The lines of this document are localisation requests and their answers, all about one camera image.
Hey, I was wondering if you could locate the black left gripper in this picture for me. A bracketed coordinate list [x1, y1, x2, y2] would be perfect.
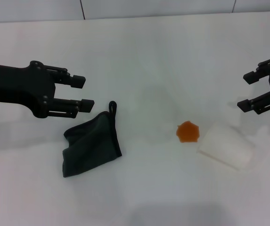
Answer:
[0, 60, 95, 118]

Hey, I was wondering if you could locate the white paper cup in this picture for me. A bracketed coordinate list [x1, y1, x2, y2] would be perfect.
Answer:
[197, 121, 255, 171]

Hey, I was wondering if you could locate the dark blue rag with loop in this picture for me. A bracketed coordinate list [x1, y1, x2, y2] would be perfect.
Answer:
[62, 101, 123, 178]

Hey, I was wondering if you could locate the orange liquid stain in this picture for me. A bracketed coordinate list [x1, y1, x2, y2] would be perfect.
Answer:
[176, 121, 201, 144]

